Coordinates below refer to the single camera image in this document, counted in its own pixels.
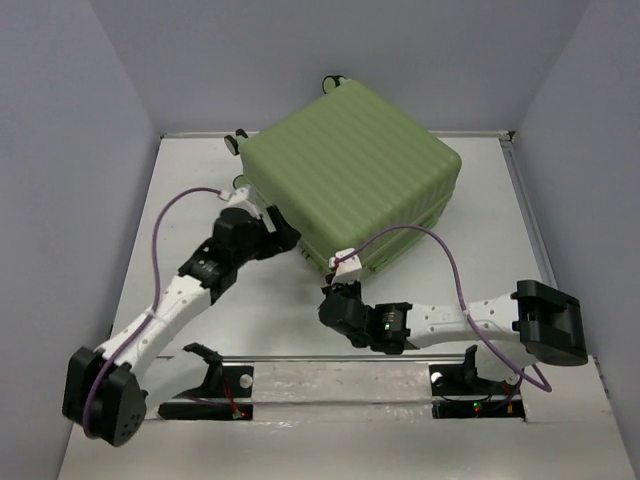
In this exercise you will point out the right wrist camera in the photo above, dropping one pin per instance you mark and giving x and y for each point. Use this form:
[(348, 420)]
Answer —
[(345, 267)]

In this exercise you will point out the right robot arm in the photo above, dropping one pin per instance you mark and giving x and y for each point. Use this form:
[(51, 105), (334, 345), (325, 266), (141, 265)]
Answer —
[(535, 324)]

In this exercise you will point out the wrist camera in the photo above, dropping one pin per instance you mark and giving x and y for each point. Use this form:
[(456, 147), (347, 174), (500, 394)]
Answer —
[(241, 198), (345, 267)]

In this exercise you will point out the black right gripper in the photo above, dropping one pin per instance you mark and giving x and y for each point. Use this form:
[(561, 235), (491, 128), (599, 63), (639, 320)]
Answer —
[(336, 288)]

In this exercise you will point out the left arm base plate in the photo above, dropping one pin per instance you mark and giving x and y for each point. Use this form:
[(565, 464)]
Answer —
[(228, 398)]

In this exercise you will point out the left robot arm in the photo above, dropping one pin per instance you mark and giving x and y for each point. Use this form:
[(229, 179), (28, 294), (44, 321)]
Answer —
[(109, 390)]

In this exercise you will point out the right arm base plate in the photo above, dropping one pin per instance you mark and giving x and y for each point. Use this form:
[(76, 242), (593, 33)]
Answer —
[(460, 397)]

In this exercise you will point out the green hardshell suitcase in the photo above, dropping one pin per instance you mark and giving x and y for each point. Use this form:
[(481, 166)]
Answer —
[(349, 170)]

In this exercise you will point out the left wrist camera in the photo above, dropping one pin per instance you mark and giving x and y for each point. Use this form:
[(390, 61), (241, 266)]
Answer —
[(241, 198)]

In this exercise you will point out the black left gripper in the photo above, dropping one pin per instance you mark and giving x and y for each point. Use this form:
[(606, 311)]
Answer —
[(284, 238)]

